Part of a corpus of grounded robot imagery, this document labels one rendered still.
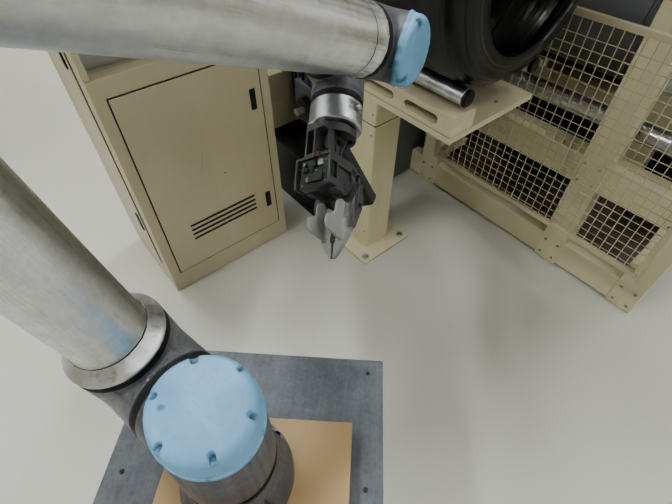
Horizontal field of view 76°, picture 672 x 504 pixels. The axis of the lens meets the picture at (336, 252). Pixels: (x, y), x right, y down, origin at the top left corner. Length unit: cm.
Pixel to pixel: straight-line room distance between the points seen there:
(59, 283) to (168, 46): 29
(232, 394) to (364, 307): 119
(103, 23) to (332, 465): 72
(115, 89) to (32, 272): 92
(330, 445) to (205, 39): 68
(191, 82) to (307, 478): 112
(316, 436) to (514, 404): 95
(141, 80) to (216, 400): 100
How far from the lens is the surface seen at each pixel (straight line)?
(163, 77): 142
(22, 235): 50
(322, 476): 83
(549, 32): 131
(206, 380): 62
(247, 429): 59
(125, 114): 141
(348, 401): 91
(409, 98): 123
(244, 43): 41
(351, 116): 72
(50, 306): 56
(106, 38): 35
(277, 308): 176
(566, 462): 166
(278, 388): 93
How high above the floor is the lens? 144
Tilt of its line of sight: 48 degrees down
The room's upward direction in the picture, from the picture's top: straight up
